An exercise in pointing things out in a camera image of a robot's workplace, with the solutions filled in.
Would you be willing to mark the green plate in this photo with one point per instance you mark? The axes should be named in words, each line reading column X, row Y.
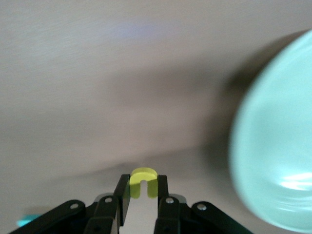
column 275, row 146

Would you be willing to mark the teal foam letter p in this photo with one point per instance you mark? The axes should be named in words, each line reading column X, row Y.
column 26, row 220

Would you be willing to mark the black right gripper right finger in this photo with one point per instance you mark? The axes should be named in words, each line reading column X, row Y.
column 168, row 214

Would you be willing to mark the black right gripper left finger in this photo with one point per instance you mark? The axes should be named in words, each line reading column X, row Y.
column 107, row 212

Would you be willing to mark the yellow foam letter u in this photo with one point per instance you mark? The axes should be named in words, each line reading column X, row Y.
column 142, row 174

